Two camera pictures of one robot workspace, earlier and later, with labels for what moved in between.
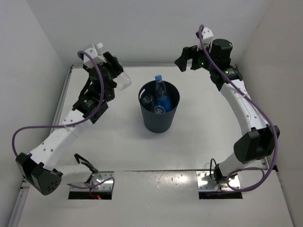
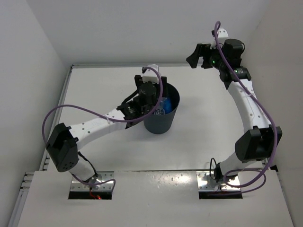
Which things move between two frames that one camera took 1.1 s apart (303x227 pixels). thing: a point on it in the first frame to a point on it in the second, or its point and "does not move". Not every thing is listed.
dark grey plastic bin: [155, 122] does not move
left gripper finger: [114, 65] to [164, 86]
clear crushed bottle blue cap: [159, 109] does not move
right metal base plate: [205, 183] does not move
